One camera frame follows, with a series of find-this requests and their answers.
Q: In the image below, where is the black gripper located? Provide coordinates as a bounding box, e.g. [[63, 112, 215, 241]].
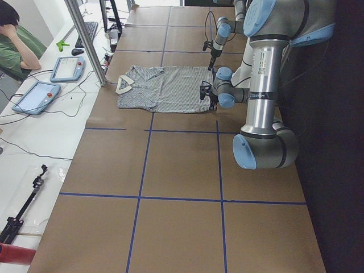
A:
[[202, 40, 222, 71], [200, 81, 218, 110]]

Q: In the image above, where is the navy white striped polo shirt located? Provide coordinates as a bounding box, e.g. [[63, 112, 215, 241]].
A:
[[115, 65, 212, 113]]

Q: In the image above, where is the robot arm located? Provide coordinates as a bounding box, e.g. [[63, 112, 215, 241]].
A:
[[202, 0, 251, 71], [200, 1, 337, 169]]

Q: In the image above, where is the black keyboard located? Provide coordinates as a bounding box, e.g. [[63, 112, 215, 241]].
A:
[[75, 21, 99, 48]]

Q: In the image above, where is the black computer mouse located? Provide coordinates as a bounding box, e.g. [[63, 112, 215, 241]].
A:
[[71, 48, 84, 56]]

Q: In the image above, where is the far teach pendant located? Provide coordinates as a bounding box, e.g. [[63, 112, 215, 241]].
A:
[[49, 56, 85, 82]]

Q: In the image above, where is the teach pendant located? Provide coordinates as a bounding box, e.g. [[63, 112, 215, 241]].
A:
[[12, 81, 61, 115], [49, 56, 85, 82]]

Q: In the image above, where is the green plastic clamp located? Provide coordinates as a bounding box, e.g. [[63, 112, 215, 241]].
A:
[[56, 40, 69, 52]]

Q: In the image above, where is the near teach pendant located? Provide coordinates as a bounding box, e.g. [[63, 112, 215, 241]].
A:
[[12, 81, 61, 115]]

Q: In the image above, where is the seated person green shirt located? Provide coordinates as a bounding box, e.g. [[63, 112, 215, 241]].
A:
[[0, 4, 48, 83]]

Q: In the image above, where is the black tripod stick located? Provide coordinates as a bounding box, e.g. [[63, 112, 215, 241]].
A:
[[1, 164, 48, 245]]

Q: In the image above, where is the red cylinder object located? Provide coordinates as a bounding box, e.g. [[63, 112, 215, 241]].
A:
[[0, 243, 36, 266]]

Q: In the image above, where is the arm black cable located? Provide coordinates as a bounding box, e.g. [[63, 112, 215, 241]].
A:
[[204, 10, 218, 46]]

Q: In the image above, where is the aluminium frame post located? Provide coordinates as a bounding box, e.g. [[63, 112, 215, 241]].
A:
[[64, 0, 107, 86]]

